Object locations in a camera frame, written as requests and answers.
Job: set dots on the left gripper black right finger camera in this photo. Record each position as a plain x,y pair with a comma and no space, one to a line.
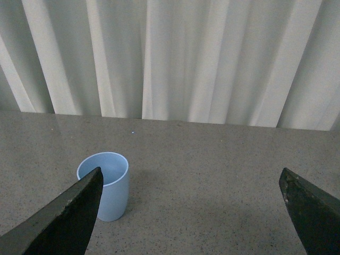
313,212

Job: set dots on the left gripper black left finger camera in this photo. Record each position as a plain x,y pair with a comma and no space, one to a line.
64,226

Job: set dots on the light blue plastic cup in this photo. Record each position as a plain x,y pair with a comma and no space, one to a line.
115,170

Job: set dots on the white pleated curtain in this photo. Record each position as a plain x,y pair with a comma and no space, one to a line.
257,63

